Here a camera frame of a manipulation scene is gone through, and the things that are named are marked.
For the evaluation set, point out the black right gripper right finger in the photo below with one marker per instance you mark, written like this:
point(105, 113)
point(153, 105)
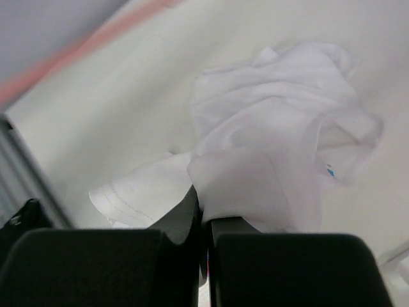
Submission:
point(250, 268)

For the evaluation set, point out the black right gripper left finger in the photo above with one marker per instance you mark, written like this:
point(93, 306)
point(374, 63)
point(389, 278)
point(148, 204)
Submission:
point(157, 266)

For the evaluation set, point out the pale pink tank top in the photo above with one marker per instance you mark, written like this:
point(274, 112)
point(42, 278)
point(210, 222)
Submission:
point(273, 133)

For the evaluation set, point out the pink wire hanger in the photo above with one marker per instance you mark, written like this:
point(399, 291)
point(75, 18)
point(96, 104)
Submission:
point(40, 37)

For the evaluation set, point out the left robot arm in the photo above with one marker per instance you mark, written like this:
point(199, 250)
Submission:
point(30, 217)

